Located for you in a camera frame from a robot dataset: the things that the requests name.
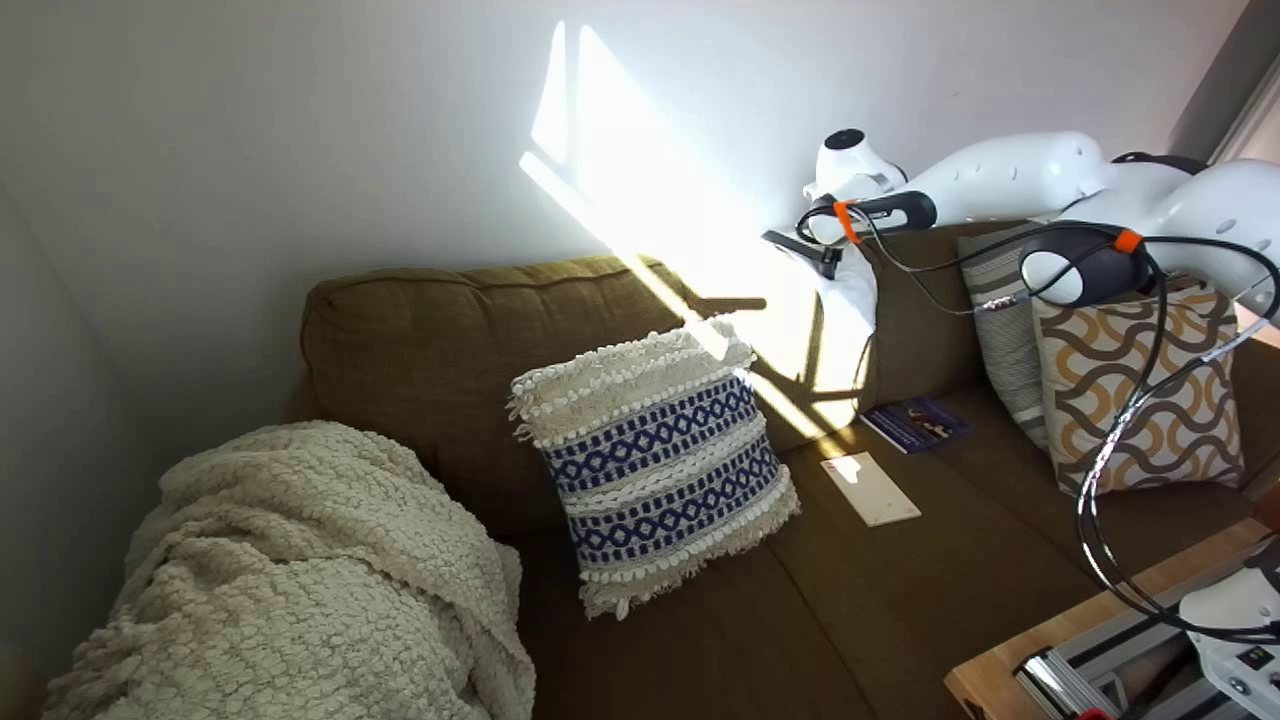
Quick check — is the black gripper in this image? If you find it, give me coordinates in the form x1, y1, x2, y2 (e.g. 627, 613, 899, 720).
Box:
765, 208, 852, 281

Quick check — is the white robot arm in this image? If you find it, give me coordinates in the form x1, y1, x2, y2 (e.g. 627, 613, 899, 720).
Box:
769, 126, 1280, 318

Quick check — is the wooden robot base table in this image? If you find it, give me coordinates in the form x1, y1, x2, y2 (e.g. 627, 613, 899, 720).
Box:
940, 517, 1280, 720

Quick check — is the white cloth on sofa back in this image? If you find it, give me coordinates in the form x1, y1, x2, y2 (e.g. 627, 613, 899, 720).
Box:
794, 249, 876, 335

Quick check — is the grey striped pillow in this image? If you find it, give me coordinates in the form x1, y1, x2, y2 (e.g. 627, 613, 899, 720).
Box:
959, 231, 1047, 444

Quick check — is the dark blue booklet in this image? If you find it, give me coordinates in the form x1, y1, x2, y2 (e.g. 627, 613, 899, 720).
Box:
860, 395, 962, 454

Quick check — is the blue white patterned pillow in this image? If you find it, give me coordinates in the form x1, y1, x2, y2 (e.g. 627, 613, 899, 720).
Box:
507, 318, 800, 619

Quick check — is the yellow grey wave pillow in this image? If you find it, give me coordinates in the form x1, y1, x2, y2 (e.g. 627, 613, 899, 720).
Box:
1029, 277, 1252, 503

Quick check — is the brown fabric sofa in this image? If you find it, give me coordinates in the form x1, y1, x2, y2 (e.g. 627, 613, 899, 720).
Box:
293, 189, 1280, 720

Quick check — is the cream knitted blanket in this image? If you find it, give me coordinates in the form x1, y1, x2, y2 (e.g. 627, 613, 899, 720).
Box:
42, 420, 535, 720

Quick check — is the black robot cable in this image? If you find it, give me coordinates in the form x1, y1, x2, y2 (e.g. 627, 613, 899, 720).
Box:
852, 211, 1280, 652

